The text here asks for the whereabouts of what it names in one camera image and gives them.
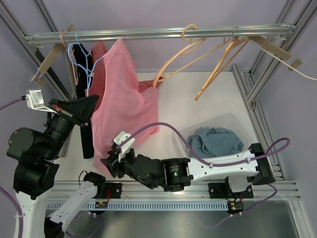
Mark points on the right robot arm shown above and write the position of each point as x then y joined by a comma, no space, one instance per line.
250,167

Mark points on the left pale wooden hanger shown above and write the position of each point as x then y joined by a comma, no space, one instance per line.
50,59

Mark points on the blue t shirt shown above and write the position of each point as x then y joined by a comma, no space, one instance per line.
215,142

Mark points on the blue wire hanger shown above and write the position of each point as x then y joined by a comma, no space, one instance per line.
83,61
77,41

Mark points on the dark pink t shirt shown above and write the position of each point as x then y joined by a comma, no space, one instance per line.
99,79

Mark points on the aluminium hanging rail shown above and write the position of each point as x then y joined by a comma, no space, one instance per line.
277,30

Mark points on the orange wooden hanger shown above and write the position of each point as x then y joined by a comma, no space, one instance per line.
221,65

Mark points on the pale flat wooden hanger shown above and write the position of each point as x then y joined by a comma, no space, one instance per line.
277,53

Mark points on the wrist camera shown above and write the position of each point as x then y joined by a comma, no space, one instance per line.
125,142
35,100

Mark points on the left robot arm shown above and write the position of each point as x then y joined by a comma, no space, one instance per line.
35,173

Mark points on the white plastic basket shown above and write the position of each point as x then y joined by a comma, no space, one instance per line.
226,120

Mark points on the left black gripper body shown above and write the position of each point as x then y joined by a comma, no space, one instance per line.
67,112

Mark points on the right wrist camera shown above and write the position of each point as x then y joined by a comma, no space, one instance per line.
125,142

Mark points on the white cable duct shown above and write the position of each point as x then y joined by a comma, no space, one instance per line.
156,206

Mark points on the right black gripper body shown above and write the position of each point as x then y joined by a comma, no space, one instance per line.
125,167

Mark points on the light pink t shirt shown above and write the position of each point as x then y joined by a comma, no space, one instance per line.
127,104

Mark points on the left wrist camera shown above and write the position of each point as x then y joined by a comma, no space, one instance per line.
35,100

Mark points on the light wooden hanger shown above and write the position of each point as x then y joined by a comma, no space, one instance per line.
193,45

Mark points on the front aluminium rail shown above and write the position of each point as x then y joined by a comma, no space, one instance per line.
131,190

